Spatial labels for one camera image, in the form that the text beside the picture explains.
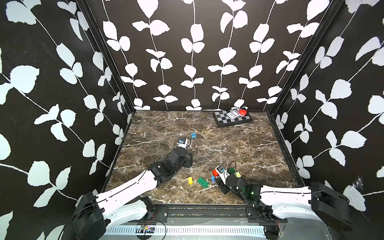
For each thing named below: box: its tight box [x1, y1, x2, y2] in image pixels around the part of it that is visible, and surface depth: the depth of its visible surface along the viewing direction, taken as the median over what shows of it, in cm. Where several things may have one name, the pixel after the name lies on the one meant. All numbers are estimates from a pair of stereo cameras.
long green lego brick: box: [197, 177, 210, 189], surface depth 87 cm
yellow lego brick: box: [187, 176, 194, 185], surface depth 85 cm
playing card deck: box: [226, 109, 241, 120], surface depth 117 cm
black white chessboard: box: [213, 110, 253, 128], surface depth 116 cm
